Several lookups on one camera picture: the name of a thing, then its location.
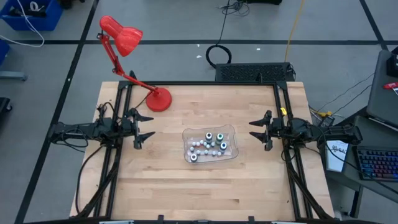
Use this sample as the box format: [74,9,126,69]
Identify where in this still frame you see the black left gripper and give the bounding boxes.
[121,108,156,150]

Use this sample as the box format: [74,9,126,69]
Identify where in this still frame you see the white paper pad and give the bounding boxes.
[325,139,349,173]

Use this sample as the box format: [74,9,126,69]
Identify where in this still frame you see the yellow hanging cable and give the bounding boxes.
[284,0,305,62]

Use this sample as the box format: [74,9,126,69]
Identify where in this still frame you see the black perforated computer case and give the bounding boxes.
[214,62,296,83]

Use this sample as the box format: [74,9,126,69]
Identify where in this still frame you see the blue storage bin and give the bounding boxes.
[0,0,63,32]
[0,39,11,65]

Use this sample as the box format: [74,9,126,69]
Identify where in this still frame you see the black power brick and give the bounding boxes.
[317,114,336,130]

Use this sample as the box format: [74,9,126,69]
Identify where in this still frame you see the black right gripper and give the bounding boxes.
[248,110,285,152]

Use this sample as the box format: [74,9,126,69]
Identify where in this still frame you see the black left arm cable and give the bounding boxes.
[58,129,91,149]

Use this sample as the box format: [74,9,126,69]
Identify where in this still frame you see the red desk lamp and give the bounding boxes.
[96,14,173,113]

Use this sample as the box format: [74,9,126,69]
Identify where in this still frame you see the black computer keyboard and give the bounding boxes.
[356,146,398,182]

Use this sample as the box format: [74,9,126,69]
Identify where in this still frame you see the grey side desk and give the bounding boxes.
[323,114,398,218]

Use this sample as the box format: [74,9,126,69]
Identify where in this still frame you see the small black cable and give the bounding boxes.
[96,101,116,125]

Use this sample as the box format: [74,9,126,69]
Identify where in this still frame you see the black lamp cord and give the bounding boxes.
[133,92,152,110]

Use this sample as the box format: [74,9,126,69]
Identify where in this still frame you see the black cable loop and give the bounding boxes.
[205,0,234,70]

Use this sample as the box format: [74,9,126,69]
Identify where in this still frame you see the clear plastic bin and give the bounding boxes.
[182,124,239,164]

